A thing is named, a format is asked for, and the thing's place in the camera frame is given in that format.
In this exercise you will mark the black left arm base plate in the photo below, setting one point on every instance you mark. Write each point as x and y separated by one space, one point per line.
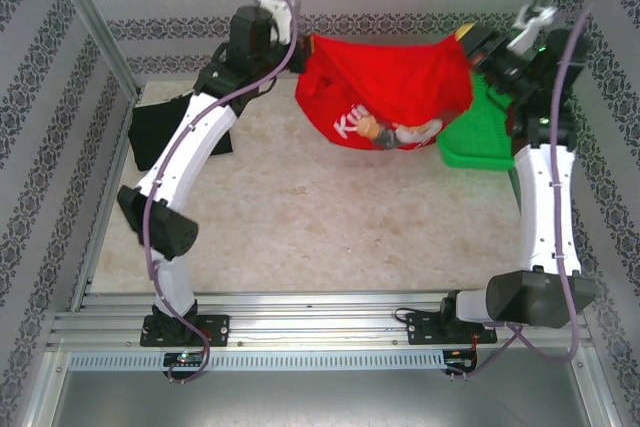
215 329

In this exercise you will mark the red printed t-shirt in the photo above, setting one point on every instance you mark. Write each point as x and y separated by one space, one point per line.
390 77

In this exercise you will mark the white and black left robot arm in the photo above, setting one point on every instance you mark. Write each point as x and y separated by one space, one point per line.
200 137

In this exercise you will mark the aluminium left frame post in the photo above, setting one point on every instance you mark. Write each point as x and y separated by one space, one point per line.
95 22

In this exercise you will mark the left controller board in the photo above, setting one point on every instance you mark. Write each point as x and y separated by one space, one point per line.
185 359

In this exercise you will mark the green plastic basket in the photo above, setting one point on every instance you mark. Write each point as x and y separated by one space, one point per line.
475 139

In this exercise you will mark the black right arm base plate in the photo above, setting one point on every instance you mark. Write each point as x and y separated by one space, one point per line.
425 329

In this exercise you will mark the controller board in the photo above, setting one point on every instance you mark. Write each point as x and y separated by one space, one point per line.
185 359
460 362

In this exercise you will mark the right controller board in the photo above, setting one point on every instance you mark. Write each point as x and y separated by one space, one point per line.
460 362

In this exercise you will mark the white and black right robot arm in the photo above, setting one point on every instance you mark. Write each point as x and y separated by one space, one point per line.
542 207

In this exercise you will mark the folded black t-shirt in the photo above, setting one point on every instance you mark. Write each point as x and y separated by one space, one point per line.
150 127

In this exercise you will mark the aluminium rail frame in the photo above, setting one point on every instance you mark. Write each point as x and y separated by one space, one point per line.
320 329

